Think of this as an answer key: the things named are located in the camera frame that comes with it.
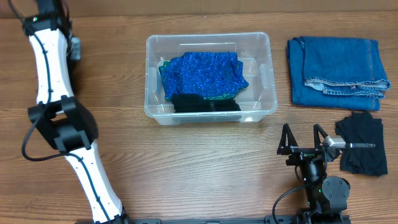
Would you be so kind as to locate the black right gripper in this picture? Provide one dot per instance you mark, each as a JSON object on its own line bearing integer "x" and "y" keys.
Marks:
{"x": 301, "y": 154}

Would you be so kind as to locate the blue denim jeans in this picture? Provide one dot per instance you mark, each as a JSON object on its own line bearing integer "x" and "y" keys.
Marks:
{"x": 336, "y": 72}

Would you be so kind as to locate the sparkly blue green fabric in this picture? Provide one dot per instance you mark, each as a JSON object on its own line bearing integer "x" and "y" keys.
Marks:
{"x": 212, "y": 76}

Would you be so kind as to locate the black garment with stripe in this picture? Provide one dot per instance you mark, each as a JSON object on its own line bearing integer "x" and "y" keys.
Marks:
{"x": 190, "y": 103}

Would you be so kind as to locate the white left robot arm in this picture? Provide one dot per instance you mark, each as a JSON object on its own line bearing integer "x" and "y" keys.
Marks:
{"x": 67, "y": 126}

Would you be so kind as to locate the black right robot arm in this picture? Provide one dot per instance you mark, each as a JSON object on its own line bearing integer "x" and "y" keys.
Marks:
{"x": 326, "y": 195}

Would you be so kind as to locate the clear plastic storage bin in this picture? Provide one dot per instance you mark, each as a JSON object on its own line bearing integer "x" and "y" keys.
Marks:
{"x": 256, "y": 101}

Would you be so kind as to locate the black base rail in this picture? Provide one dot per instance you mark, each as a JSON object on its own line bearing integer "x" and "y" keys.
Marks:
{"x": 283, "y": 219}

